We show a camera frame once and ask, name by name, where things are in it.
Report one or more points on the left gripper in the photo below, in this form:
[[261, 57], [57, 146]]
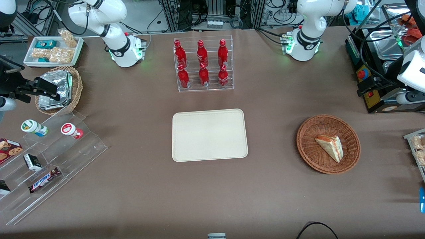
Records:
[[389, 73]]

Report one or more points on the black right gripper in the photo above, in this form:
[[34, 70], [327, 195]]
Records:
[[10, 85]]

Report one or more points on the triangular sandwich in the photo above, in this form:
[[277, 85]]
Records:
[[330, 146]]

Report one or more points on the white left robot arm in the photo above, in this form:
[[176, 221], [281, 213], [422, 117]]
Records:
[[307, 23]]

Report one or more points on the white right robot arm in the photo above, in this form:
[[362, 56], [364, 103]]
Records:
[[114, 36]]

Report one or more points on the tan wicker basket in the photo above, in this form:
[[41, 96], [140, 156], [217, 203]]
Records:
[[77, 89]]

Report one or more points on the white plastic snack tray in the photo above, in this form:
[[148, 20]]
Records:
[[30, 61]]

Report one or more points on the grey tray with snacks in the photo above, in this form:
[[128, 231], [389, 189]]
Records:
[[410, 139]]

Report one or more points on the round brown wicker basket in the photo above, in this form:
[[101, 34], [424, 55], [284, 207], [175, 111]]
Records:
[[312, 139]]

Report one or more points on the cream rectangular tray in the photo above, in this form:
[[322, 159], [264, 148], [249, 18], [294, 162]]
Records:
[[209, 134]]

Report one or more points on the silver foil package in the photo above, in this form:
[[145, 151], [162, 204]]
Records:
[[49, 104], [56, 81]]

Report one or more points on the steel food pan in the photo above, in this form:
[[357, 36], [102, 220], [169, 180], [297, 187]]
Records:
[[385, 44], [390, 66]]

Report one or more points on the small teal snack box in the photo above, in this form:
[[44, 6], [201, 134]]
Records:
[[43, 59]]

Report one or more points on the black food warmer cabinet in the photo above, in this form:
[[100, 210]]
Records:
[[360, 56]]

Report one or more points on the clear bag of puffed snacks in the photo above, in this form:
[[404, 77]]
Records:
[[40, 53], [68, 38], [61, 55]]

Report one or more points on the green lid yogurt cup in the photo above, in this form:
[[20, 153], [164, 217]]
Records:
[[31, 127]]

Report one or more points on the red lid yogurt cup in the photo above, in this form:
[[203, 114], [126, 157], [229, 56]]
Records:
[[69, 129]]

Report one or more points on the orange fried food piece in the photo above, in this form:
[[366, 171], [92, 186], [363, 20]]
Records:
[[413, 36], [407, 20]]

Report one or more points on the clear acrylic stepped shelf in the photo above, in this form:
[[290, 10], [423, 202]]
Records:
[[79, 149]]

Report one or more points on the red cookie box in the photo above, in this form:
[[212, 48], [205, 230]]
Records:
[[8, 151]]

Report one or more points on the small black white box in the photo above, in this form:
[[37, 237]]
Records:
[[32, 162]]

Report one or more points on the teal cloth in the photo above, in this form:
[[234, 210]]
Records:
[[361, 12]]

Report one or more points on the clear snack bag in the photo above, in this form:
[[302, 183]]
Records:
[[420, 158], [419, 142]]

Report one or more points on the snickers chocolate bar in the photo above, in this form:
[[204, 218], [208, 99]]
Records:
[[43, 180]]

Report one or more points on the black white packet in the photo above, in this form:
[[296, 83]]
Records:
[[4, 188]]

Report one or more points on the blue plastic object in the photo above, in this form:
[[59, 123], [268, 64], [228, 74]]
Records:
[[422, 199]]

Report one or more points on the red cola bottle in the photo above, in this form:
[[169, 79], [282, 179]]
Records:
[[183, 79], [223, 78], [204, 77], [222, 54], [180, 54], [202, 54]]

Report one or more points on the clear acrylic bottle rack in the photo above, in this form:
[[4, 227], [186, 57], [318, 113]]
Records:
[[212, 89]]

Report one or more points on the grey power strip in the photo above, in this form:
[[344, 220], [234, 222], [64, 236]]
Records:
[[214, 24]]

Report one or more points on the grey white small device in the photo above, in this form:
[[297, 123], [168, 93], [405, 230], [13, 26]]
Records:
[[216, 236]]

